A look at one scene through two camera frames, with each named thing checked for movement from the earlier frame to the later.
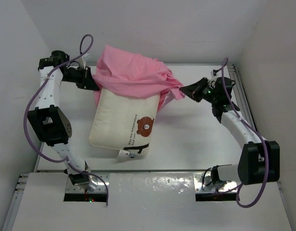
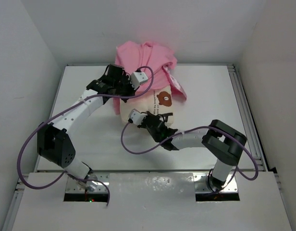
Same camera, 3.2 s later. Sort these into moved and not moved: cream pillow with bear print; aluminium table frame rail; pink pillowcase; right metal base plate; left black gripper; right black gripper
Moved: left black gripper; right black gripper; pink pillowcase; cream pillow with bear print
Not moved: right metal base plate; aluminium table frame rail
